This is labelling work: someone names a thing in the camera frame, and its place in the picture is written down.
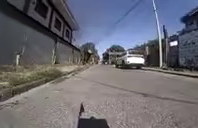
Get dark wall with gate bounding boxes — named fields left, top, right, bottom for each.
left=133, top=37, right=180, bottom=68

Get white car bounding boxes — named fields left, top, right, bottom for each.
left=114, top=50, right=146, bottom=70

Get concrete kerb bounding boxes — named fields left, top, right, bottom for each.
left=0, top=64, right=95, bottom=108

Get grey stone wall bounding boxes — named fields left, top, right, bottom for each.
left=177, top=24, right=198, bottom=71

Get raised grey pavement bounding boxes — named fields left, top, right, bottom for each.
left=141, top=66, right=198, bottom=81

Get dark leafy tree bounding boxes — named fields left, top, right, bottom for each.
left=79, top=41, right=100, bottom=65
left=102, top=44, right=126, bottom=65

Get grey concrete road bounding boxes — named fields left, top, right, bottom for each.
left=0, top=64, right=198, bottom=128

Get overhead wires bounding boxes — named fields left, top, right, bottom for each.
left=103, top=0, right=145, bottom=38

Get pale utility pole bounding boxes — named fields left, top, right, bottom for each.
left=151, top=0, right=164, bottom=69

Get dry grass verge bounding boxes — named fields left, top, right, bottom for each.
left=0, top=63, right=91, bottom=98

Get grey building with dark windows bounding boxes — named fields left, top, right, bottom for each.
left=0, top=0, right=83, bottom=68

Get dark wooden pole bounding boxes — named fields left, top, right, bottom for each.
left=162, top=24, right=170, bottom=68

